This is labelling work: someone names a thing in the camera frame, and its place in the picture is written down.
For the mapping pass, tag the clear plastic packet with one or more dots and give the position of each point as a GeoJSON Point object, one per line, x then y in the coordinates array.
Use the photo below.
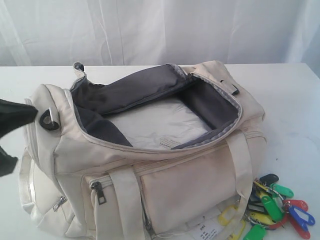
{"type": "Point", "coordinates": [160, 125]}

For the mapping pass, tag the white paper tag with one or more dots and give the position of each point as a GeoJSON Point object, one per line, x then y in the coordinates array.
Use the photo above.
{"type": "Point", "coordinates": [204, 228]}

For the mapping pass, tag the colourful key tag bunch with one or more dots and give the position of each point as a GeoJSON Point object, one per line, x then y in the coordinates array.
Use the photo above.
{"type": "Point", "coordinates": [270, 206]}

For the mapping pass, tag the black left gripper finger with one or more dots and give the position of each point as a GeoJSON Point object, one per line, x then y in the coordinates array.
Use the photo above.
{"type": "Point", "coordinates": [15, 115]}
{"type": "Point", "coordinates": [7, 163]}

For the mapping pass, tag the cream duffel bag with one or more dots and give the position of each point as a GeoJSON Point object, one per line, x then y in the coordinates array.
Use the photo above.
{"type": "Point", "coordinates": [81, 178]}

